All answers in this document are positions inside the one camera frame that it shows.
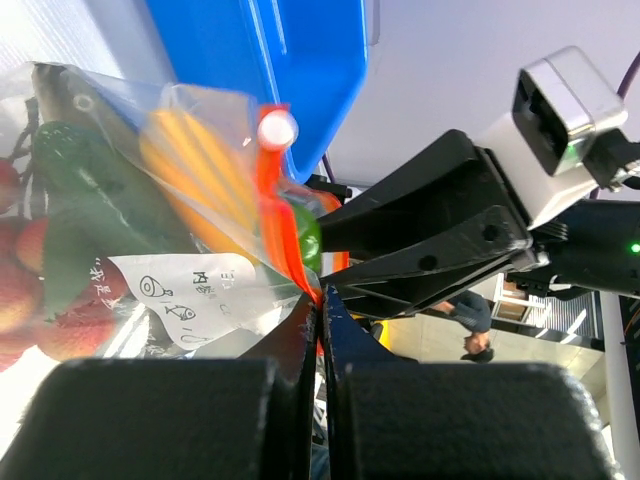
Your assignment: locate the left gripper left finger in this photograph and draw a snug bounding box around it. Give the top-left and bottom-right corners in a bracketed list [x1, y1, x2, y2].
[1, 296, 317, 479]

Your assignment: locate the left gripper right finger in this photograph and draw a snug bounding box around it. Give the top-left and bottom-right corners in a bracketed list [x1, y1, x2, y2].
[322, 286, 623, 479]

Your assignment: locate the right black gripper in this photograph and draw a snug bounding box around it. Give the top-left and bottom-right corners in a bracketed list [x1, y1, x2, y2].
[318, 129, 569, 318]

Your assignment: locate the red cherry tomato bunch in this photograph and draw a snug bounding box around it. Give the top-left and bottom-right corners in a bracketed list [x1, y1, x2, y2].
[0, 157, 126, 374]

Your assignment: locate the yellow bell pepper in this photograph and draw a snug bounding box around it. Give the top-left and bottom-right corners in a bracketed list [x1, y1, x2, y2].
[139, 108, 259, 265]

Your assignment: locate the clear orange zip top bag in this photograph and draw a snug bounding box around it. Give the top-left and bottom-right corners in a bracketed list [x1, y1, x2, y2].
[1, 62, 349, 368]

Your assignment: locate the green chili pepper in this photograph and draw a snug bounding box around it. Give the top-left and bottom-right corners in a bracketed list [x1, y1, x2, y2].
[261, 199, 322, 289]

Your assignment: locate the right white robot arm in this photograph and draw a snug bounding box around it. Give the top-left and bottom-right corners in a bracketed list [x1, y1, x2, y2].
[320, 130, 639, 479]

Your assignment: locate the person in background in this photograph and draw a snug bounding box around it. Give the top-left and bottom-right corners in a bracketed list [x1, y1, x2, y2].
[433, 290, 494, 364]

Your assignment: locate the blue plastic bin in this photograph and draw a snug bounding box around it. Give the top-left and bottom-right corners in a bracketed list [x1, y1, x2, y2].
[147, 0, 368, 183]

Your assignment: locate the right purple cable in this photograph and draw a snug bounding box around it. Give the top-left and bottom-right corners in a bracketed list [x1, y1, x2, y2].
[319, 49, 640, 201]

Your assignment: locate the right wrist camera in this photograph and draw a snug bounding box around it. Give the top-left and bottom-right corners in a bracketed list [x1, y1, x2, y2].
[474, 46, 628, 229]

